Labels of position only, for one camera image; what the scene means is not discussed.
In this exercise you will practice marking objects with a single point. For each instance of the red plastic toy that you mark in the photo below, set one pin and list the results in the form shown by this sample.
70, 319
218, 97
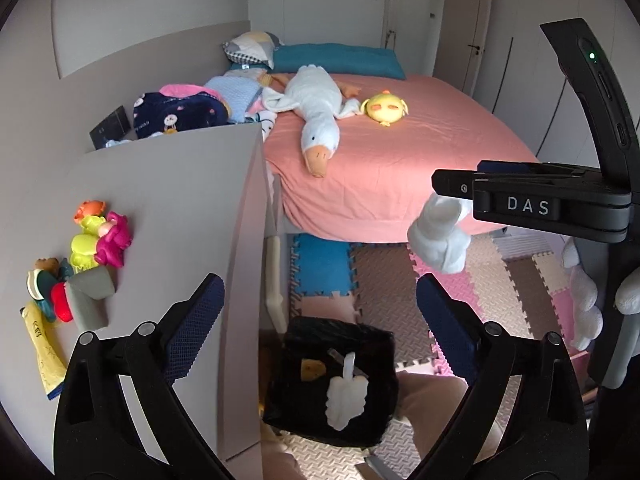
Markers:
61, 302

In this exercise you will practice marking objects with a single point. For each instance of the checkered pillow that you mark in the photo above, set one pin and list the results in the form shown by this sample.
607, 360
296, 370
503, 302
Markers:
252, 47

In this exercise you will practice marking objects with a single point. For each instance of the beige foam edge strip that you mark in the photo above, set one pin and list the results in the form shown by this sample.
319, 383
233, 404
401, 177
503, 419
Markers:
276, 285

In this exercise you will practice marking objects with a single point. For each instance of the orange plastic toy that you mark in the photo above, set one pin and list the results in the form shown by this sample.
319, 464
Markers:
90, 210

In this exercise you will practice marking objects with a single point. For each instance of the brown plush toy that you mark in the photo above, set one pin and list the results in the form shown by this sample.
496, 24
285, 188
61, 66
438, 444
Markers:
47, 265

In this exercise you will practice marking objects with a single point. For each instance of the person's right leg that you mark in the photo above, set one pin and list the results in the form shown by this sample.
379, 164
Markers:
430, 410

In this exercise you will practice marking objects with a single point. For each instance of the teal pillow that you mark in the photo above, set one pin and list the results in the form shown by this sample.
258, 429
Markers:
340, 60

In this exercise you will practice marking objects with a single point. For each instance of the yellow chick plush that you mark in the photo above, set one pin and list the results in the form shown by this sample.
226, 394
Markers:
385, 109

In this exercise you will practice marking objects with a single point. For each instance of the yellow brown scrap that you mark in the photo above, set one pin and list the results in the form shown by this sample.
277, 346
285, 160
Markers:
312, 369

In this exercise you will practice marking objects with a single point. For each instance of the pink blanket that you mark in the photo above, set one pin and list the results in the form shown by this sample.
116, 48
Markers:
185, 90

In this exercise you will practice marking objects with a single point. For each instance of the navy rabbit print blanket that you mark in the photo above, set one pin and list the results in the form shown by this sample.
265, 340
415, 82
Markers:
185, 115

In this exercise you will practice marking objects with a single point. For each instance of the black lined waste bin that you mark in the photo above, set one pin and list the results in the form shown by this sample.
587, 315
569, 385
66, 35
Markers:
340, 340

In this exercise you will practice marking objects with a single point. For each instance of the teal and white toy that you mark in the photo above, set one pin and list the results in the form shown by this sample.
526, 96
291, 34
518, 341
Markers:
40, 287

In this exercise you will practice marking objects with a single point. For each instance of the bed with pink sheet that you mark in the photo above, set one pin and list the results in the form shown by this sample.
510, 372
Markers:
410, 170

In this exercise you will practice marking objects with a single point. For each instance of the person's right hand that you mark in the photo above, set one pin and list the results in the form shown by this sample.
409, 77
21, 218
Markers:
585, 305

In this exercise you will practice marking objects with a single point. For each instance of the white desk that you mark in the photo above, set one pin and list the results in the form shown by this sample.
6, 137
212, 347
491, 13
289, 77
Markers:
175, 210

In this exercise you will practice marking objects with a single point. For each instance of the light blue knit blanket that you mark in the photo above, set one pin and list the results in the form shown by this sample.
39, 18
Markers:
237, 95

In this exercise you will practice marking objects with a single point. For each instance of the person's left leg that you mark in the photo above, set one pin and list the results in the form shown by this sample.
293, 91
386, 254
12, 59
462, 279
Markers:
280, 465

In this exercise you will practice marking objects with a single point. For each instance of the white leaf-shaped toy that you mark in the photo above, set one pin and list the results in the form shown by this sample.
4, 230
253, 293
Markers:
345, 400

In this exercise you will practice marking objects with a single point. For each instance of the white patterned cloth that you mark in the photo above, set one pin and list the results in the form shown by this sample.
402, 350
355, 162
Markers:
265, 122

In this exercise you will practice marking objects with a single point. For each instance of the foam puzzle floor mats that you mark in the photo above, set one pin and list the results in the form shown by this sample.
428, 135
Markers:
390, 300

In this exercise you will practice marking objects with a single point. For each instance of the magenta plastic toy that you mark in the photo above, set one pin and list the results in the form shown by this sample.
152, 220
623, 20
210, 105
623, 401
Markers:
116, 242

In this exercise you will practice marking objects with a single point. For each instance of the yellow green plastic toy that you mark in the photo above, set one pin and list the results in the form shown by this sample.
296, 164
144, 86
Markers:
84, 250

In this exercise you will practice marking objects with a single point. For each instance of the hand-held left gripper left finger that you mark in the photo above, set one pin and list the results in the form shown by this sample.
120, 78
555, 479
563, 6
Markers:
200, 320

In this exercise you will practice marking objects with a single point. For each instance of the yellow tube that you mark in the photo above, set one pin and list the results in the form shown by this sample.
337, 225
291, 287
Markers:
45, 355

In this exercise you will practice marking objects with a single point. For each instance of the white door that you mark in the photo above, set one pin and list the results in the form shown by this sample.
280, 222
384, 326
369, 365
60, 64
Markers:
470, 20

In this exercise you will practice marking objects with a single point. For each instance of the white fluffy cloth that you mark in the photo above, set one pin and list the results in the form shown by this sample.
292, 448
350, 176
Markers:
437, 240

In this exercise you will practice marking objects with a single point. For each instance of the grey foam block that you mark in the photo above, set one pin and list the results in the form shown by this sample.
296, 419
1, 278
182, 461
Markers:
90, 300

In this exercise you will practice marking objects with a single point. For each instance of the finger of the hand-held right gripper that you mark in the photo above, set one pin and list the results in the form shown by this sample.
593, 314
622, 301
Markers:
452, 184

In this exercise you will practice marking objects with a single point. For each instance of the white goose plush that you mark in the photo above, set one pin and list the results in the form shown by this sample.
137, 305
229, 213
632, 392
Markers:
312, 105

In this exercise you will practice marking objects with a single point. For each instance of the black wall switch panel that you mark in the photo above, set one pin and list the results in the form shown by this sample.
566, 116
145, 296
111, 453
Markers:
111, 127

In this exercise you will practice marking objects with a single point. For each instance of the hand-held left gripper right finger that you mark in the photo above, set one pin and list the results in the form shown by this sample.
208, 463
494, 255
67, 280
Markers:
445, 330

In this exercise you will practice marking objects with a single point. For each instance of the person's leg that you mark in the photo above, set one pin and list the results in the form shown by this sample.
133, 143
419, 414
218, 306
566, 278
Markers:
280, 465
430, 410

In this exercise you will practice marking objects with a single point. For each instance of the small white cloth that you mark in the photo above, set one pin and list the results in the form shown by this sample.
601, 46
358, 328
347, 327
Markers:
119, 142

